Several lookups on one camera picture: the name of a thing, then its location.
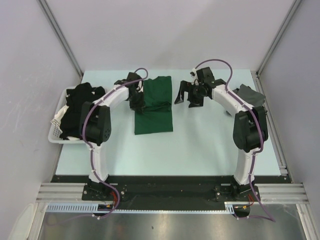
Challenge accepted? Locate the blue slotted cable duct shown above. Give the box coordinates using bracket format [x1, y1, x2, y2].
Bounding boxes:
[46, 203, 98, 212]

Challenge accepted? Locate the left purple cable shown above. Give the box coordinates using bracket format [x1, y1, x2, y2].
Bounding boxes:
[81, 67, 149, 201]

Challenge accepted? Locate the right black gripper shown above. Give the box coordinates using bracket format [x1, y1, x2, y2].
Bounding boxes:
[175, 80, 205, 108]

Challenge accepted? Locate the left aluminium corner post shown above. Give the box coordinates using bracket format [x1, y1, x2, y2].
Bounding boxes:
[36, 0, 84, 79]

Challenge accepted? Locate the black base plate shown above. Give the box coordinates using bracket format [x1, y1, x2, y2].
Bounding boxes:
[51, 174, 292, 211]

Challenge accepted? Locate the right aluminium corner post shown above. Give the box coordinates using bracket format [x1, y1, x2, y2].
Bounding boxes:
[255, 0, 304, 77]

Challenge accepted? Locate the black t shirt in basket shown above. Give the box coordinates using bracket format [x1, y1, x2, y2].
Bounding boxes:
[59, 82, 106, 140]

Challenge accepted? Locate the white plastic basket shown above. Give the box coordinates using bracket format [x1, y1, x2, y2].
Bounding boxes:
[48, 86, 84, 145]

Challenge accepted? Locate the green t shirt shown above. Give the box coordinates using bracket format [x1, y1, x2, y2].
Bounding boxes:
[134, 76, 173, 135]

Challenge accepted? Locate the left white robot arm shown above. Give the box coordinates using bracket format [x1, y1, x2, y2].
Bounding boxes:
[79, 71, 146, 200]

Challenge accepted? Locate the white t shirt in basket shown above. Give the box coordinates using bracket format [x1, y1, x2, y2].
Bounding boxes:
[50, 104, 82, 140]

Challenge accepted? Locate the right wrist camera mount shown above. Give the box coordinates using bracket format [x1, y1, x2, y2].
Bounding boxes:
[190, 68, 199, 86]

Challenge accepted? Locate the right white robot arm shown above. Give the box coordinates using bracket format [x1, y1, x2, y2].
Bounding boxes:
[174, 67, 269, 201]

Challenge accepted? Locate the aluminium corner post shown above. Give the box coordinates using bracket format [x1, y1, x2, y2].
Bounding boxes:
[36, 0, 84, 79]
[255, 0, 304, 77]

